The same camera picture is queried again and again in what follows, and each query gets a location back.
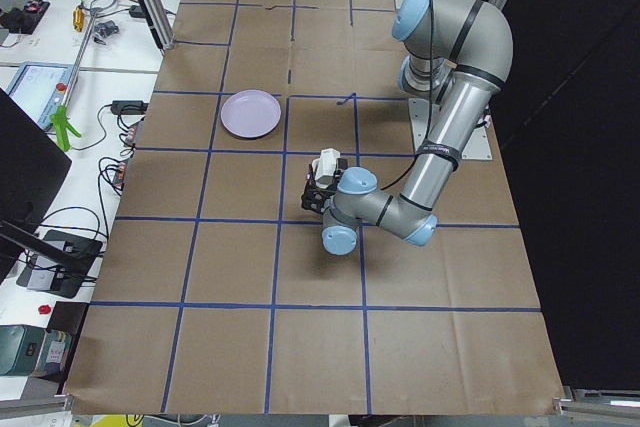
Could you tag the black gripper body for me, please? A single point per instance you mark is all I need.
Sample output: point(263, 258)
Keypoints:
point(314, 198)

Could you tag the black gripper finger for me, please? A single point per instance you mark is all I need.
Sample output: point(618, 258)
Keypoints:
point(341, 167)

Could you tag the white faceted cup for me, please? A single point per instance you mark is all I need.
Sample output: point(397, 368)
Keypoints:
point(324, 167)

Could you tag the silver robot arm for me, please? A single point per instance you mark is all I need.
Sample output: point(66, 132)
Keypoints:
point(460, 55)

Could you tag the lilac round plate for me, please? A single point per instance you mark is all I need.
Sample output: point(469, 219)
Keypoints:
point(250, 114)

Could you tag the black power adapter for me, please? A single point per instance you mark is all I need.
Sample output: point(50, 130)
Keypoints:
point(128, 107)

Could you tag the black monitor stand base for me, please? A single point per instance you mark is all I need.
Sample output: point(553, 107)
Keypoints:
point(59, 263)

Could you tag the black monitor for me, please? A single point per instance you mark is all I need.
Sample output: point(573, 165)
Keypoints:
point(33, 168)

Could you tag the teach pendant tablet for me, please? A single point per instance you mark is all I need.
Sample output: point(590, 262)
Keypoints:
point(37, 88)

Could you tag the yellow hand tool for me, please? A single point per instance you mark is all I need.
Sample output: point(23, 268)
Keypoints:
point(78, 17)

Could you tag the green box device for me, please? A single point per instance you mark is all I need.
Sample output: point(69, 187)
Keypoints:
point(20, 349)

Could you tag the green handled reach grabber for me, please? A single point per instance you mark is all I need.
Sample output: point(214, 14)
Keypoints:
point(59, 118)

